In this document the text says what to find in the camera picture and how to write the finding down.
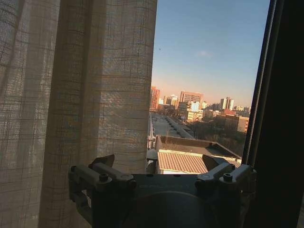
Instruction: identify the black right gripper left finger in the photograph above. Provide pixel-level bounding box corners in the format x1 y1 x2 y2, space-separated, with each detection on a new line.
68 154 137 223

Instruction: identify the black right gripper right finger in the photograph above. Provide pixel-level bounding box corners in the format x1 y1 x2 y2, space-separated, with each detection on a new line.
194 154 258 198

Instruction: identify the beige sheer linen curtain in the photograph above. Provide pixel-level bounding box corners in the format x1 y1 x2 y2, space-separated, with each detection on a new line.
0 0 158 228

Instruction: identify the glass window pane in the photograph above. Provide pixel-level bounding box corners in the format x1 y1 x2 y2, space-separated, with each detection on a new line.
145 0 271 175

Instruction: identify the dark window frame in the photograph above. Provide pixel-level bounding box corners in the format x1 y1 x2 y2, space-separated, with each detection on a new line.
241 0 304 228

